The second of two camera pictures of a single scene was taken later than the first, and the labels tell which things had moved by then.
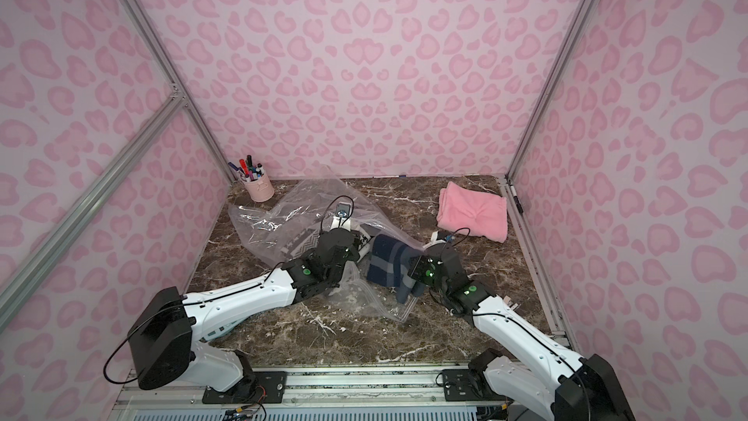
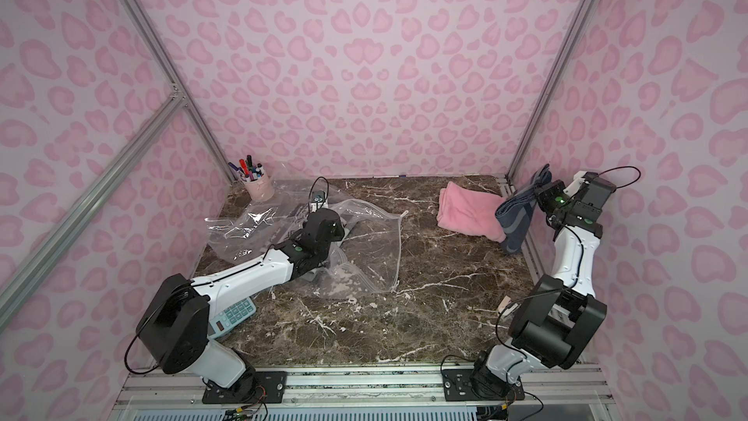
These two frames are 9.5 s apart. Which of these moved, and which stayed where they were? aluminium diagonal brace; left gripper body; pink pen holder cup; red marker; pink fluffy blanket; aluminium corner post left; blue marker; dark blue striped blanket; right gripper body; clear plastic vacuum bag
Moved: dark blue striped blanket; right gripper body; left gripper body; clear plastic vacuum bag
Stayed: aluminium corner post left; blue marker; pink pen holder cup; pink fluffy blanket; aluminium diagonal brace; red marker
